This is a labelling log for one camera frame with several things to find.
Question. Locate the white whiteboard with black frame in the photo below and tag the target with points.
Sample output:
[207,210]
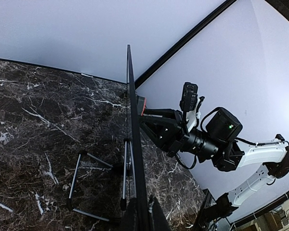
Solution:
[140,185]

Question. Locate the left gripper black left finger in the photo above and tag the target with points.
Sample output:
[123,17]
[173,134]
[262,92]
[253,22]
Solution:
[130,221]

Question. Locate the right black frame post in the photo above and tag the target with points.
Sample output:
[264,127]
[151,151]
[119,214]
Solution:
[182,42]

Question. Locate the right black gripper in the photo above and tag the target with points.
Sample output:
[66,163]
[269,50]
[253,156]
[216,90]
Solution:
[166,128]

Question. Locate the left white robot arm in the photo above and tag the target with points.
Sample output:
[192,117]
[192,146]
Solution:
[218,141]

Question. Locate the black whiteboard stand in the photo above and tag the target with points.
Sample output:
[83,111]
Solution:
[100,189]

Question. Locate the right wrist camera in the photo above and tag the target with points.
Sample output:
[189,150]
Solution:
[190,105]

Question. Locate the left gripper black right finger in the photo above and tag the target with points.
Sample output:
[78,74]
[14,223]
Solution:
[157,218]

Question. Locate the red whiteboard eraser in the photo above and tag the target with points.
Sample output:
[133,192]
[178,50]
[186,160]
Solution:
[141,104]

